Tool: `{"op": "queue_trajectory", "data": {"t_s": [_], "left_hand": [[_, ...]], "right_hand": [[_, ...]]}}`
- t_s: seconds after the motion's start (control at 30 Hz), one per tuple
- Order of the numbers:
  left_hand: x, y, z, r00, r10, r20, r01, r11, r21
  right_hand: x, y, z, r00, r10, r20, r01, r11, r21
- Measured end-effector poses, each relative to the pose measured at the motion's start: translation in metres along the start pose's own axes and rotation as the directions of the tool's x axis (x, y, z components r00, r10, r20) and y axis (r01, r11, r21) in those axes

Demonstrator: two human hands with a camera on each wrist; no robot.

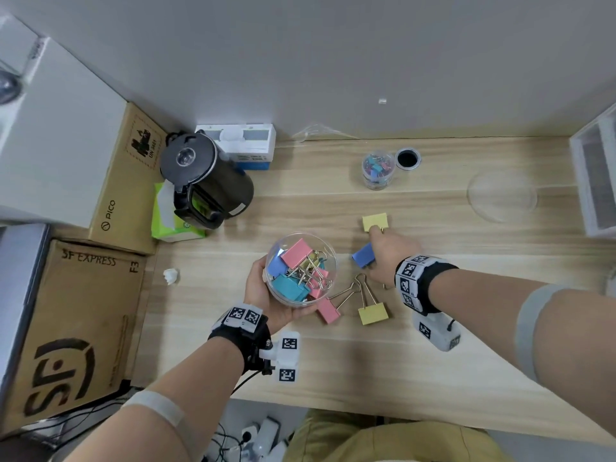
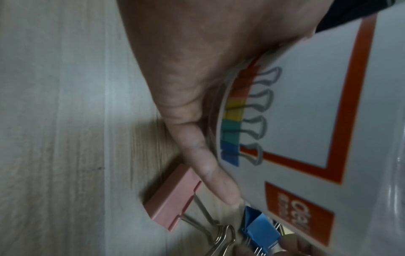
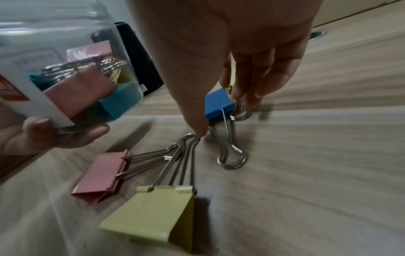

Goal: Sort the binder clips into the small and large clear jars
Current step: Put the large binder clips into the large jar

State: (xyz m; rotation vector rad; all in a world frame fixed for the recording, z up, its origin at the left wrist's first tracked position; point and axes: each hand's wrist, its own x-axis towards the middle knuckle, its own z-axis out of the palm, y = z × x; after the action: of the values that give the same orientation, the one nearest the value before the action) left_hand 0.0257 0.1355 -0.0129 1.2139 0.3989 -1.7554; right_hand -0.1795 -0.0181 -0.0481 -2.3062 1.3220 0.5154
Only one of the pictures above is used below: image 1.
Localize white and blue box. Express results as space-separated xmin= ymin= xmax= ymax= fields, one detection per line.
xmin=194 ymin=123 xmax=278 ymax=173

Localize grey desk cable grommet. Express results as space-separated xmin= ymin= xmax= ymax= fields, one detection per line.
xmin=395 ymin=148 xmax=423 ymax=171

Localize black electric kettle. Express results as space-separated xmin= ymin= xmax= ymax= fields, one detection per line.
xmin=158 ymin=131 xmax=255 ymax=232

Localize black right wristband with markers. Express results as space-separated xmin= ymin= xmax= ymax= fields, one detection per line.
xmin=394 ymin=254 xmax=459 ymax=316

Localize person's right forearm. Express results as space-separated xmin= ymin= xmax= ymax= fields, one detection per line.
xmin=428 ymin=266 xmax=616 ymax=438

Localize large yellow binder clip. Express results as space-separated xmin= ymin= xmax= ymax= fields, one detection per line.
xmin=361 ymin=212 xmax=389 ymax=234
xmin=354 ymin=273 xmax=391 ymax=327

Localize large clear plastic jar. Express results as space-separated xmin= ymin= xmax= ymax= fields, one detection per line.
xmin=263 ymin=232 xmax=338 ymax=309

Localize small clear plastic jar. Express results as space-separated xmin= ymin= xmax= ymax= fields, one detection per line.
xmin=361 ymin=150 xmax=397 ymax=191

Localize clear large jar lid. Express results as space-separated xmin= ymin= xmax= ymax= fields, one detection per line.
xmin=465 ymin=169 xmax=538 ymax=223

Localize white plastic drawer unit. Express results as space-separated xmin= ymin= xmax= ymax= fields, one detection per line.
xmin=569 ymin=103 xmax=616 ymax=238

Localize person's olive trousers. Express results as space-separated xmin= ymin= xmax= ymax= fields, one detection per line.
xmin=284 ymin=409 xmax=511 ymax=462

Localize large blue binder clip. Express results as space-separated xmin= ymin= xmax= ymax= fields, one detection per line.
xmin=351 ymin=243 xmax=377 ymax=269

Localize clear plastic wrapper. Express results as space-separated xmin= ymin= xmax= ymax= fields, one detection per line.
xmin=291 ymin=123 xmax=359 ymax=142

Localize person's right hand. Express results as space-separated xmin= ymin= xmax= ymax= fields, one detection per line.
xmin=368 ymin=228 xmax=424 ymax=288

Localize large pink binder clip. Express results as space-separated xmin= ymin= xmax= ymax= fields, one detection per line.
xmin=316 ymin=278 xmax=359 ymax=325

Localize white cabinet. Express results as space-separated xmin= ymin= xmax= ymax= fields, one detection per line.
xmin=0 ymin=13 xmax=128 ymax=229

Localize small brown cardboard box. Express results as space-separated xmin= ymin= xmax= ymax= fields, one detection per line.
xmin=53 ymin=101 xmax=169 ymax=255

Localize white power strip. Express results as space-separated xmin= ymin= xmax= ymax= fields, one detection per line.
xmin=211 ymin=416 xmax=295 ymax=462

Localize large brown cardboard box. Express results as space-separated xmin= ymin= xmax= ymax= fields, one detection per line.
xmin=0 ymin=239 xmax=148 ymax=438

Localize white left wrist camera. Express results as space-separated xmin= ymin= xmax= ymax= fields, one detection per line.
xmin=259 ymin=331 xmax=300 ymax=384

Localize person's left forearm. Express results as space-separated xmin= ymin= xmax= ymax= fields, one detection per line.
xmin=62 ymin=334 xmax=246 ymax=462

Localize pile of colourful binder clips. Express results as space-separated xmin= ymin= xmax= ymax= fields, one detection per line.
xmin=267 ymin=237 xmax=336 ymax=304

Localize green tissue pack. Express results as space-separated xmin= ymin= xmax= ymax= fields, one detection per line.
xmin=150 ymin=181 xmax=208 ymax=244

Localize grey monitor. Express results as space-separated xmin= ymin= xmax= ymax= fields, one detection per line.
xmin=0 ymin=223 xmax=51 ymax=395

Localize person's left hand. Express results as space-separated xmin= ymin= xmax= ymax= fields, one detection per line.
xmin=243 ymin=256 xmax=333 ymax=335

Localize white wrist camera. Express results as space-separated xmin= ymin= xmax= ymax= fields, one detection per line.
xmin=259 ymin=331 xmax=300 ymax=384
xmin=413 ymin=312 xmax=462 ymax=353

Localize cluster of small colourful clips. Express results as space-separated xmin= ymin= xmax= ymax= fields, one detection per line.
xmin=364 ymin=155 xmax=393 ymax=181

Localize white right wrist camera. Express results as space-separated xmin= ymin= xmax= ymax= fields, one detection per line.
xmin=413 ymin=312 xmax=462 ymax=353

